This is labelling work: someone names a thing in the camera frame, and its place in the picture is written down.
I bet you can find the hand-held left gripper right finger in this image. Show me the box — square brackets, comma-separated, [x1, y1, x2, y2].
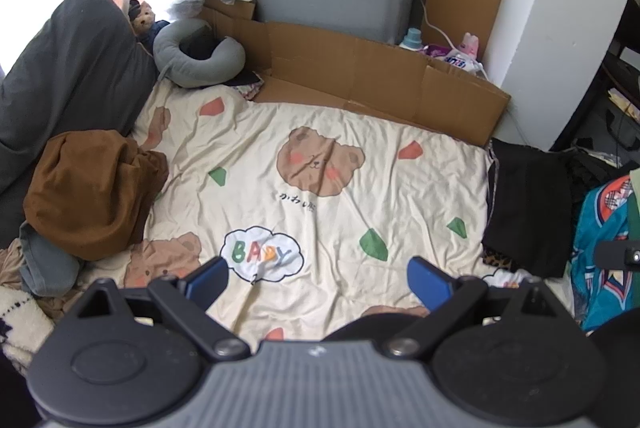
[382, 257, 571, 361]

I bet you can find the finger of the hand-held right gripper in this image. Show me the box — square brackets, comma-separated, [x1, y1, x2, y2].
[594, 239, 640, 270]

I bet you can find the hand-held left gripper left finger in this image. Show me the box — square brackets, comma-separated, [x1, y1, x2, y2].
[65, 257, 251, 363]

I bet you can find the brown printed t-shirt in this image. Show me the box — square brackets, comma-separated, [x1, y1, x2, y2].
[22, 131, 170, 261]

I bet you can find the teal patterned garment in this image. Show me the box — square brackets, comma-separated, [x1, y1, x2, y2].
[570, 175, 640, 331]

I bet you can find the black bag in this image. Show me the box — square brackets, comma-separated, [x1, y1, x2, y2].
[565, 138, 631, 209]

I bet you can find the black folded garment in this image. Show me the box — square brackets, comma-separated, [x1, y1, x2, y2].
[482, 138, 576, 279]

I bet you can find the cream bear print bedsheet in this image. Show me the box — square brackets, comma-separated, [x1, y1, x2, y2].
[122, 81, 583, 341]

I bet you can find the blue-grey garment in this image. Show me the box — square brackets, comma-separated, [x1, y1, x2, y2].
[19, 223, 86, 296]

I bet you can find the white fuzzy blanket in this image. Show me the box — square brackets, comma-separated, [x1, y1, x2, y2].
[0, 285, 56, 376]

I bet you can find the beige garment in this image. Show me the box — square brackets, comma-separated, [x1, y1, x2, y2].
[0, 238, 76, 324]

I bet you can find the colourful patterned cloth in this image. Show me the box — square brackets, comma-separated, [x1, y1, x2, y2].
[235, 76, 266, 100]

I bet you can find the grey neck pillow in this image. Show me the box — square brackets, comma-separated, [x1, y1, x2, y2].
[152, 18, 247, 89]

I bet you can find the black metal rack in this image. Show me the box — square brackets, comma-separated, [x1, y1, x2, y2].
[597, 0, 640, 109]

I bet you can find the flattened cardboard sheet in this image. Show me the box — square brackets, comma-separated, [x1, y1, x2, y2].
[200, 0, 512, 147]

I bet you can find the pink rabbit figure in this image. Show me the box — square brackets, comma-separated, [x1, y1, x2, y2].
[460, 32, 482, 59]

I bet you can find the dark grey pillow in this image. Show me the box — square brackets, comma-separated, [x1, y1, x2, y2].
[0, 0, 160, 249]

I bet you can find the small teddy bear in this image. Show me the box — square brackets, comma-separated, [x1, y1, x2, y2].
[127, 0, 171, 46]

